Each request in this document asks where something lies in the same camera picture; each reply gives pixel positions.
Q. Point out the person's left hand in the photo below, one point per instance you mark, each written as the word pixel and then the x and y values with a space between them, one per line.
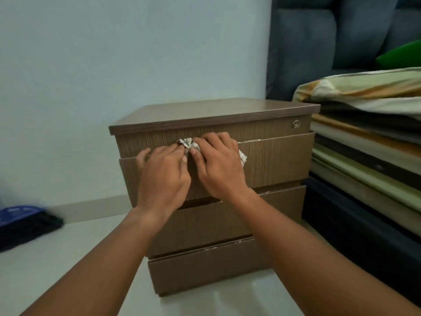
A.
pixel 162 184

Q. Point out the person's right hand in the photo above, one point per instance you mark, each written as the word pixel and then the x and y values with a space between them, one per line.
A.
pixel 220 171

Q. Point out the person's left thumb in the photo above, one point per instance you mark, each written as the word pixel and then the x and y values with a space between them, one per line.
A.
pixel 184 157

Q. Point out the person's left little finger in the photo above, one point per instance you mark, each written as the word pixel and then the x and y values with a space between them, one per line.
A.
pixel 142 157

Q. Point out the person's right middle finger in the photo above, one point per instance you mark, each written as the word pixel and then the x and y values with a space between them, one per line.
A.
pixel 213 138

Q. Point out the person's right little finger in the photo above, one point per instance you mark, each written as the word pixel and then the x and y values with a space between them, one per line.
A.
pixel 234 147

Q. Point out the person's right thumb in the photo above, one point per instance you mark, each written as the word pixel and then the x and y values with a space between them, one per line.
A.
pixel 196 157

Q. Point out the white checked cleaning cloth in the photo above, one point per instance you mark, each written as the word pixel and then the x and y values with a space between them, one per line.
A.
pixel 188 143

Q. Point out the person's left forearm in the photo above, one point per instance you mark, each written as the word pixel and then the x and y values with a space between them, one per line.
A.
pixel 108 259

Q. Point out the person's right forearm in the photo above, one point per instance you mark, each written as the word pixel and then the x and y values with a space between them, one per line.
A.
pixel 296 259

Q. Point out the brown wooden drawer cabinet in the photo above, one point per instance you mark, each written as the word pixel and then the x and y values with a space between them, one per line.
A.
pixel 210 111

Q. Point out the drawer front with lock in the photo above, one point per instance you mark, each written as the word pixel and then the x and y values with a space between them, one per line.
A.
pixel 263 131

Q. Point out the tall brown drawer front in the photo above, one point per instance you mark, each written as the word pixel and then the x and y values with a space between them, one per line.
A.
pixel 276 161

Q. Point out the round silver drawer lock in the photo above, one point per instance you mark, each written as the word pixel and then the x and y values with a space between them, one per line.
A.
pixel 296 123

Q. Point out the dark blue upholstered headboard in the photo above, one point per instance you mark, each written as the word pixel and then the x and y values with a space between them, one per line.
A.
pixel 306 46

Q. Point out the striped mattress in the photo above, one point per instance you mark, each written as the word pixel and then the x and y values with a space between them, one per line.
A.
pixel 368 161

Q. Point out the blue broom with black bristles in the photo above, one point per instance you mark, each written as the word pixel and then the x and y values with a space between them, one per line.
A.
pixel 26 227

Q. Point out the striped folded blanket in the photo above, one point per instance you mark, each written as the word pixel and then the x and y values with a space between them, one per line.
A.
pixel 361 92

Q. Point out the green pillow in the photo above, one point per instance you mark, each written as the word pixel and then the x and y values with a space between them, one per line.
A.
pixel 403 57

